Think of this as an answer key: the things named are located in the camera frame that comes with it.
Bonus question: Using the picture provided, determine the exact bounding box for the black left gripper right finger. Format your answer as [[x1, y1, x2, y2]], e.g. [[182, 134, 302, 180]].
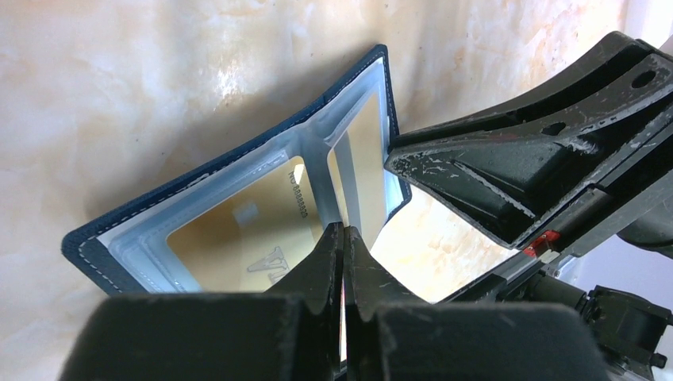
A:
[[344, 227, 608, 380]]

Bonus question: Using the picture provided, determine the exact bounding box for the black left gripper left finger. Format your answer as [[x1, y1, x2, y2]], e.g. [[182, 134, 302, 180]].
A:
[[60, 223, 344, 380]]

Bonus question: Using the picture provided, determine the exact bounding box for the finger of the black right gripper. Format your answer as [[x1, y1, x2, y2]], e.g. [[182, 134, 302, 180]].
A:
[[391, 31, 665, 149]]

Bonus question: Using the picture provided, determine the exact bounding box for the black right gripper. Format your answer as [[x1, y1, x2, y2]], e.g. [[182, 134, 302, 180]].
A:
[[386, 54, 672, 380]]

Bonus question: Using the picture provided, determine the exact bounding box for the gold credit card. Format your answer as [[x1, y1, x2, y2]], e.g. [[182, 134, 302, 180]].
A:
[[167, 156, 324, 292], [327, 92, 387, 248]]

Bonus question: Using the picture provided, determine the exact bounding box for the blue card holder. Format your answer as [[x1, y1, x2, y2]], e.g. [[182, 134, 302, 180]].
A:
[[61, 44, 412, 294]]

